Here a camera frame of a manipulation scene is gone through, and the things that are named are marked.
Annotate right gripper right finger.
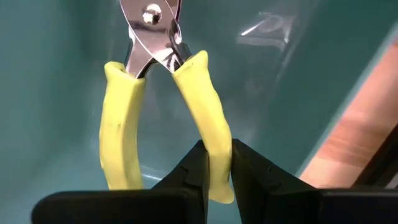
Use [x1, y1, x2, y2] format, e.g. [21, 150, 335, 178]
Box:
[231, 138, 398, 224]

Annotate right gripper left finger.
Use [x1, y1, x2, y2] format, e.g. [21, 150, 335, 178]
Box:
[30, 139, 210, 224]

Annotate yellow-green pliers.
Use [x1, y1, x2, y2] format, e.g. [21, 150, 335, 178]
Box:
[98, 0, 235, 205]

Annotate green plastic tray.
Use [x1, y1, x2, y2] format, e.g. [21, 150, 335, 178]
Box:
[0, 0, 398, 224]

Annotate black aluminium table frame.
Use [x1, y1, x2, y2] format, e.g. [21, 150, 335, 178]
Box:
[353, 124, 398, 190]

